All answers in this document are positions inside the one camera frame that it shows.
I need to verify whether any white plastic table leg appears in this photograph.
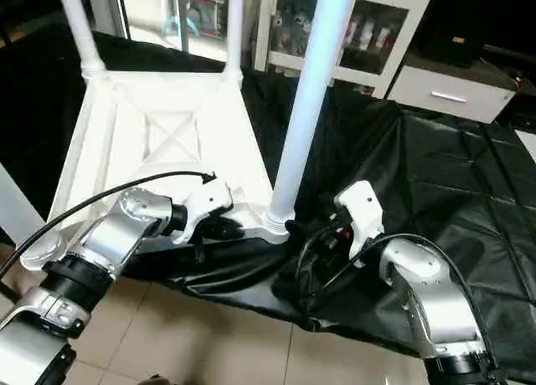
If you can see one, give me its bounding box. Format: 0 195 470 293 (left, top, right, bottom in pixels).
0 163 51 254
265 0 355 234
54 0 108 78
224 0 249 86

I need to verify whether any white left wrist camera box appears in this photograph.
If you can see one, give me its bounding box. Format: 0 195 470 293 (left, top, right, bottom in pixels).
172 180 236 246

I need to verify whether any white glass-door cabinet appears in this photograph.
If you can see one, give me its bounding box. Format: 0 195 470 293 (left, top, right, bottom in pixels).
255 0 435 100

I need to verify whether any white drawer unit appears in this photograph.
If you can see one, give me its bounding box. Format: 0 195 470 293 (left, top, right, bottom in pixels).
387 65 515 125

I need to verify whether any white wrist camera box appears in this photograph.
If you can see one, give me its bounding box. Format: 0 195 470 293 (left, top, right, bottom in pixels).
333 181 386 267
172 180 236 246

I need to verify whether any blue grey floor appliance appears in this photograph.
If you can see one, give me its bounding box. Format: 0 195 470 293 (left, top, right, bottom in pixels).
178 0 229 39

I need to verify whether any black work mat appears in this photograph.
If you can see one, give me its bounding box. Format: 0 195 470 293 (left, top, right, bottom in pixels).
0 29 536 377

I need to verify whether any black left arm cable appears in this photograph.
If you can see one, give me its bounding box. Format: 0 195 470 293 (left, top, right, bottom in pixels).
0 171 217 279

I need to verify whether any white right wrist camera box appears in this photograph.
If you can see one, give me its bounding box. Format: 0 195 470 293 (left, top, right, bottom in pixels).
333 181 386 267

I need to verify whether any white plastic table top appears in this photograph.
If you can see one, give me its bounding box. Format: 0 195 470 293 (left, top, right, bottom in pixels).
18 67 298 273

